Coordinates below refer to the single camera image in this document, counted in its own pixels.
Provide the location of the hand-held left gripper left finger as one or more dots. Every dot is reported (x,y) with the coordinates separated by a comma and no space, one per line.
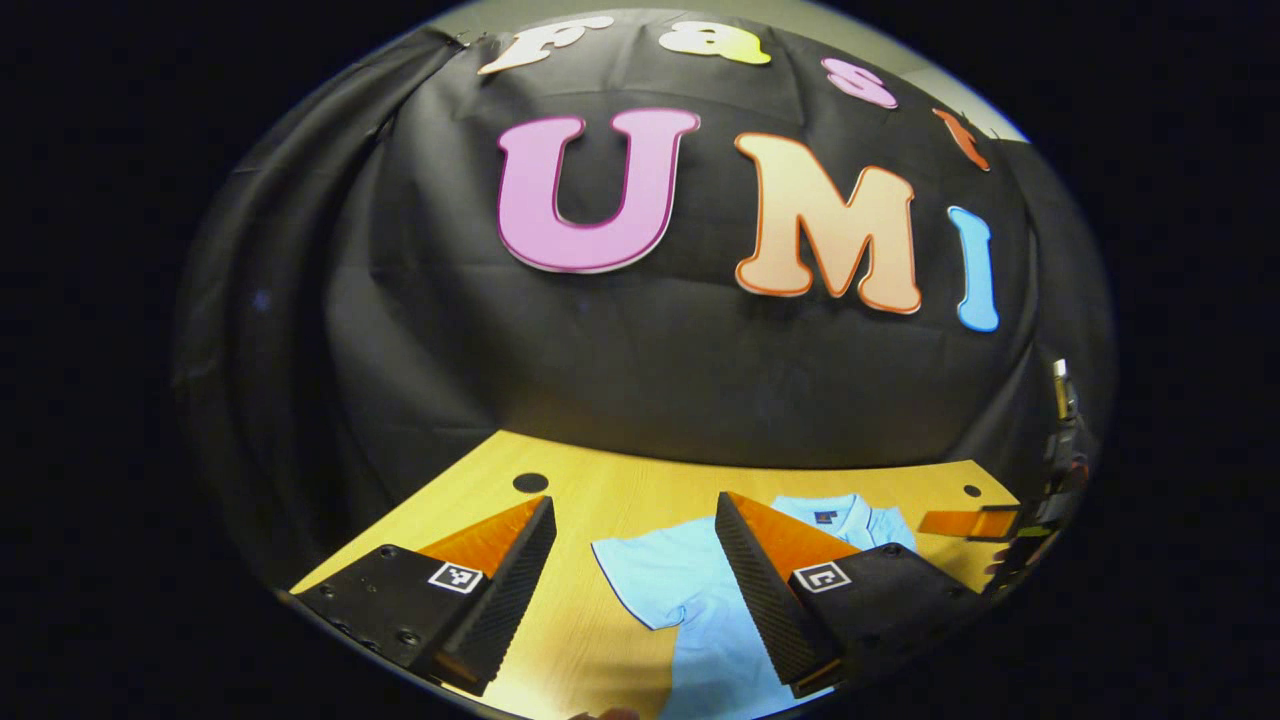
(515,590)

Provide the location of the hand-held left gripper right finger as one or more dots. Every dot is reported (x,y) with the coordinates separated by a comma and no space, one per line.
(755,590)

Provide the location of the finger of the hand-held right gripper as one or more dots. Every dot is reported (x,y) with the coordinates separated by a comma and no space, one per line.
(965,523)

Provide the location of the light blue T-shirt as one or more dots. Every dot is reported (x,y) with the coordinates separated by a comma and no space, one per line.
(690,590)

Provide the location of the black backdrop cloth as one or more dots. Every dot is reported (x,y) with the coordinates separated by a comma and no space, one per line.
(650,360)

